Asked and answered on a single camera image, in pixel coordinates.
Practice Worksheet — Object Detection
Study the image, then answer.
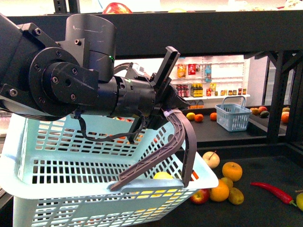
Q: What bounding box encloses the black metal shelf rack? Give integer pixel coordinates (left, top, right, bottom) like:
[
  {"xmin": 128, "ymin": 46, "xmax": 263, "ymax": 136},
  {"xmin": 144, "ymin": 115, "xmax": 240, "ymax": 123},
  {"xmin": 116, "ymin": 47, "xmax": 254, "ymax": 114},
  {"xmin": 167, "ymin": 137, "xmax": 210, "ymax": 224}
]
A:
[{"xmin": 4, "ymin": 0, "xmax": 303, "ymax": 227}]

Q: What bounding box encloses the far orange beside lemon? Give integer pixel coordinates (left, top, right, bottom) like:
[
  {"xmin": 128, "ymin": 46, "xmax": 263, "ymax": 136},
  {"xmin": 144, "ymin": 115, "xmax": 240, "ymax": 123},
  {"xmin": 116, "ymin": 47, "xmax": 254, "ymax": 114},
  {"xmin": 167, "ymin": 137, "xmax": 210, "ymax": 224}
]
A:
[{"xmin": 194, "ymin": 114, "xmax": 204, "ymax": 122}]

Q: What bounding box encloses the far lemon middle shelf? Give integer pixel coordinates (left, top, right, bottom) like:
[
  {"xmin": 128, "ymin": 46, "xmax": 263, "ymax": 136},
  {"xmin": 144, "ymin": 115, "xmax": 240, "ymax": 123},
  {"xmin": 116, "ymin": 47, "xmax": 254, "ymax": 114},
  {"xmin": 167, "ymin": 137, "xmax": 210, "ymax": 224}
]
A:
[{"xmin": 186, "ymin": 112, "xmax": 196, "ymax": 121}]

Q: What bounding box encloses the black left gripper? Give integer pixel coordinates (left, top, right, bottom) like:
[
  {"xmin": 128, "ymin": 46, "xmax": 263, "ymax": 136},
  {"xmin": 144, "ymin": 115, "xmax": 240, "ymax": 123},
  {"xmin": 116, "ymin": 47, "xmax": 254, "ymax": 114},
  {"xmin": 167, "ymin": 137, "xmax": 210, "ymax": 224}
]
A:
[{"xmin": 110, "ymin": 77, "xmax": 197, "ymax": 191}]

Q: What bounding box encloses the small yellow pear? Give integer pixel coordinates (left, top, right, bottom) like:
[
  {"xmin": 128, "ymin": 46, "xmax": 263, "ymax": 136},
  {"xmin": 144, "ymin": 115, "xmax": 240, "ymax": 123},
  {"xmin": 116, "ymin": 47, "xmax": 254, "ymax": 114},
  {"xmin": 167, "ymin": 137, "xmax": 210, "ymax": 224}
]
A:
[{"xmin": 296, "ymin": 192, "xmax": 303, "ymax": 211}]

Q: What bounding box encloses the pale pear with stem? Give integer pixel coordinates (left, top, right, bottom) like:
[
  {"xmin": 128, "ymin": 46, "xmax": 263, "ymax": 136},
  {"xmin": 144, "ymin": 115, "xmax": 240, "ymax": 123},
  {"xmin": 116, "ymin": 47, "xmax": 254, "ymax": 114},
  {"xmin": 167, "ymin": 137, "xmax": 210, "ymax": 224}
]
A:
[{"xmin": 202, "ymin": 151, "xmax": 220, "ymax": 169}]

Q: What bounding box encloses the red apple front shelf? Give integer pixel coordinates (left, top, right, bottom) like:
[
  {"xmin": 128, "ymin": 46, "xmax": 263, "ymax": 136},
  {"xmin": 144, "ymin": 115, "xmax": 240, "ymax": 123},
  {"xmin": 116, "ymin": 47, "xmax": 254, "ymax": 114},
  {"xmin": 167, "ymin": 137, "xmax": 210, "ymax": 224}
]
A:
[{"xmin": 189, "ymin": 189, "xmax": 210, "ymax": 205}]

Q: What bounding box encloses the orange beside red apple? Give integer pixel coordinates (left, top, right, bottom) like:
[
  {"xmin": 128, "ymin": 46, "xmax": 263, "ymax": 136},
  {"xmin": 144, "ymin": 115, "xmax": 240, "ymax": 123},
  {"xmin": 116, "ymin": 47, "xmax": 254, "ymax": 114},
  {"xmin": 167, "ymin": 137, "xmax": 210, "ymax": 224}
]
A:
[{"xmin": 210, "ymin": 179, "xmax": 230, "ymax": 202}]

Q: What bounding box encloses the large light blue basket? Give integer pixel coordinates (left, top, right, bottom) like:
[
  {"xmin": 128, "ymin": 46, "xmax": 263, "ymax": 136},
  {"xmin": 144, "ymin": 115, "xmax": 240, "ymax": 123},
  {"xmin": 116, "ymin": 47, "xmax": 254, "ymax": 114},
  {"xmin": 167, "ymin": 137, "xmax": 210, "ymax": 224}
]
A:
[{"xmin": 0, "ymin": 115, "xmax": 218, "ymax": 227}]

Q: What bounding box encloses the white store shelf with bottles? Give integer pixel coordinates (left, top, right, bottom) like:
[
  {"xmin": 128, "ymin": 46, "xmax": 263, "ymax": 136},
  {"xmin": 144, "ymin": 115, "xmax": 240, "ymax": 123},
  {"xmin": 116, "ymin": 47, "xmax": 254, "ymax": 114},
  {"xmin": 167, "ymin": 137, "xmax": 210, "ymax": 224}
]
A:
[{"xmin": 170, "ymin": 55, "xmax": 250, "ymax": 109}]

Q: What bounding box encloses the far orange near basket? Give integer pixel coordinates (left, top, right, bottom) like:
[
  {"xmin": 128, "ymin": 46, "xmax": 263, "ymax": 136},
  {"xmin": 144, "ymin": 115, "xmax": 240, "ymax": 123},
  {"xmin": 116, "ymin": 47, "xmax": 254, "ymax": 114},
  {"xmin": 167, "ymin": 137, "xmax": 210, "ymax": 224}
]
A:
[{"xmin": 210, "ymin": 112, "xmax": 217, "ymax": 121}]

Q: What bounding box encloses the small blue far basket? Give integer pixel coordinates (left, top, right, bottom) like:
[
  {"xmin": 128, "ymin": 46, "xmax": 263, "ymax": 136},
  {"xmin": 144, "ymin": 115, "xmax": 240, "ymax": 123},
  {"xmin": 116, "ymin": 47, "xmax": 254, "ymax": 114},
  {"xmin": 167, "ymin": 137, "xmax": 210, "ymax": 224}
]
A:
[{"xmin": 215, "ymin": 96, "xmax": 252, "ymax": 132}]

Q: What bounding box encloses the red apple on top shelf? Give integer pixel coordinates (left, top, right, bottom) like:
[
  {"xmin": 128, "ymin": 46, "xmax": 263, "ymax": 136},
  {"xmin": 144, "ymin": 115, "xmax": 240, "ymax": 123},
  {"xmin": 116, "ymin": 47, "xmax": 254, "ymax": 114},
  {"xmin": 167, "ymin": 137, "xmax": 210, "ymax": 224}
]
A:
[{"xmin": 102, "ymin": 2, "xmax": 132, "ymax": 14}]

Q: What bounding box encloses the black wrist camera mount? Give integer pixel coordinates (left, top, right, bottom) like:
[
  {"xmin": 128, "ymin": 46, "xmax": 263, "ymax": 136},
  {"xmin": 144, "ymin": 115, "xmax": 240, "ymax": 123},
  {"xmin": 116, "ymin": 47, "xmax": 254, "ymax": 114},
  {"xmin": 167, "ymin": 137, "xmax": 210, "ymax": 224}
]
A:
[{"xmin": 150, "ymin": 46, "xmax": 180, "ymax": 95}]

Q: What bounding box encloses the yellow apple front right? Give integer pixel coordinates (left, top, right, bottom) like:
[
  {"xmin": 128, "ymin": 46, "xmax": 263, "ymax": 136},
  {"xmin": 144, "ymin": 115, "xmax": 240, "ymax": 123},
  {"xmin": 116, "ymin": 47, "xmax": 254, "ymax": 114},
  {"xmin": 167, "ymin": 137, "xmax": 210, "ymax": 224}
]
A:
[{"xmin": 222, "ymin": 162, "xmax": 243, "ymax": 182}]

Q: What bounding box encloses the yellow lemon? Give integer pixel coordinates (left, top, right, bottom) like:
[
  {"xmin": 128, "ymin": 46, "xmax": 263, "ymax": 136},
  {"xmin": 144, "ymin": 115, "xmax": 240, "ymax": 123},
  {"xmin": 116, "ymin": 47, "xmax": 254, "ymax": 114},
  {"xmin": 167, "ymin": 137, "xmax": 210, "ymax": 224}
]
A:
[{"xmin": 153, "ymin": 172, "xmax": 174, "ymax": 180}]

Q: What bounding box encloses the red chili pepper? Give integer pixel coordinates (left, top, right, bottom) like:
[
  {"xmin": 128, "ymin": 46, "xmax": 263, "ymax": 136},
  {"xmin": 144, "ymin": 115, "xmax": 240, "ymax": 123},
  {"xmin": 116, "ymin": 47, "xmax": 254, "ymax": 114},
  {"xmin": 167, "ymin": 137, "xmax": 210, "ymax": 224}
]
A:
[{"xmin": 250, "ymin": 182, "xmax": 297, "ymax": 207}]

